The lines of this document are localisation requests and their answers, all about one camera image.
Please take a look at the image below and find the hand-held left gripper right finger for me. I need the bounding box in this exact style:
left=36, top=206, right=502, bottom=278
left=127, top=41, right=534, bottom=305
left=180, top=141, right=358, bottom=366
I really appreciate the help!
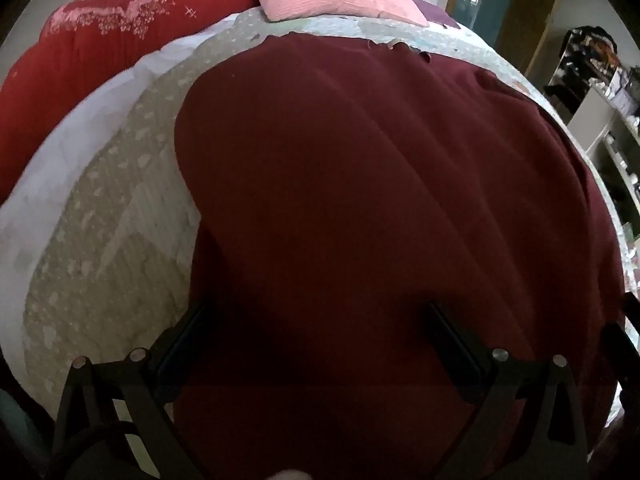
left=424, top=301, right=591, bottom=480

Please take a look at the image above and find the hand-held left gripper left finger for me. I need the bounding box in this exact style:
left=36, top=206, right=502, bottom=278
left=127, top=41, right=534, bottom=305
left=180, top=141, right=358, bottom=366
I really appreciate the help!
left=50, top=301, right=217, bottom=480

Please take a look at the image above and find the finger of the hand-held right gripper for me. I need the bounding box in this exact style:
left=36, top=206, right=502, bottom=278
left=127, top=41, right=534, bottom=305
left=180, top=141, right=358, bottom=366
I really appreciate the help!
left=602, top=300, right=640, bottom=411

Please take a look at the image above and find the maroon garment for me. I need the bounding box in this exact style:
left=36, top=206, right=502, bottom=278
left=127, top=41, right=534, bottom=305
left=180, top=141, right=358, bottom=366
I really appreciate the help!
left=172, top=32, right=628, bottom=480

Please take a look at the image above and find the heart print patchwork quilt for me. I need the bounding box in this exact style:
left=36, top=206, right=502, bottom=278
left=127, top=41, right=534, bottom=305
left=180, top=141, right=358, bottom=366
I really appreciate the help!
left=22, top=10, right=640, bottom=441

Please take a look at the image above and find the white bed sheet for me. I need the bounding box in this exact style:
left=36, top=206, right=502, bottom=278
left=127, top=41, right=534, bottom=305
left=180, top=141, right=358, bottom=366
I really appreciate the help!
left=0, top=12, right=246, bottom=361

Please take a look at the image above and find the cluttered white shelf unit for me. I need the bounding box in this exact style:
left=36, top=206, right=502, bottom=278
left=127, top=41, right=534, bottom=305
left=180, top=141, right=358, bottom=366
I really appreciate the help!
left=542, top=25, right=640, bottom=231

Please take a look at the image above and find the red blanket with pink print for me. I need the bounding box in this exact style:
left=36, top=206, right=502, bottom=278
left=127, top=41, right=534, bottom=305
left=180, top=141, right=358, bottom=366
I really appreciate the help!
left=0, top=0, right=261, bottom=201

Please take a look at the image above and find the purple cloth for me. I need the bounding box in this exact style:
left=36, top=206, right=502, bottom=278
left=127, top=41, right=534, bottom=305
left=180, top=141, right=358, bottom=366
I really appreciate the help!
left=407, top=0, right=463, bottom=28

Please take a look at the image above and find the teal door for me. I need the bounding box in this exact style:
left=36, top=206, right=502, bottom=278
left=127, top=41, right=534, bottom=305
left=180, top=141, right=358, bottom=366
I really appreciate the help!
left=447, top=0, right=518, bottom=46

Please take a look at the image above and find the wooden door frame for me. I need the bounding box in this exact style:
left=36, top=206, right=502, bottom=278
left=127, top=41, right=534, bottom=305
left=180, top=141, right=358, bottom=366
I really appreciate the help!
left=495, top=0, right=563, bottom=76

